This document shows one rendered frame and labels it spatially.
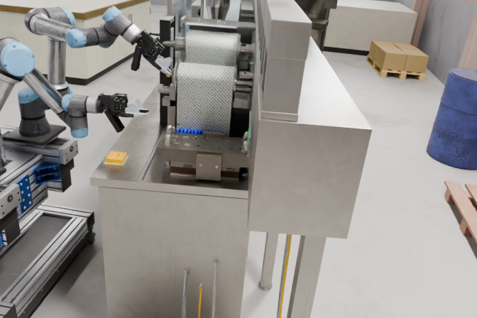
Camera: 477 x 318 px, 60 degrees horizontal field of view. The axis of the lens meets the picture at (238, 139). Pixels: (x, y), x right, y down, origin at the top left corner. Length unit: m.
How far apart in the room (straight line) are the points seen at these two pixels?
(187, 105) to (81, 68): 3.97
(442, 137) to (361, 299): 2.31
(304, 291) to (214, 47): 1.17
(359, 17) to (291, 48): 7.90
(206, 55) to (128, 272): 1.05
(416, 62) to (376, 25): 1.61
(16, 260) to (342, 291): 1.81
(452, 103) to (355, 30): 4.68
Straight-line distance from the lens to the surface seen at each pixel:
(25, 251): 2.58
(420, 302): 2.79
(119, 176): 1.76
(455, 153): 4.50
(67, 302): 2.54
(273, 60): 0.88
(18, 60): 1.75
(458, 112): 4.39
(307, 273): 1.25
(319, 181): 0.99
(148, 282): 2.03
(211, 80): 1.76
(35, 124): 2.36
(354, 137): 0.95
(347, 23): 8.76
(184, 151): 1.68
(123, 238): 1.89
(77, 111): 1.92
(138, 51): 1.85
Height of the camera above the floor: 1.78
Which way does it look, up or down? 25 degrees down
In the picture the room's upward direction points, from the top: 5 degrees clockwise
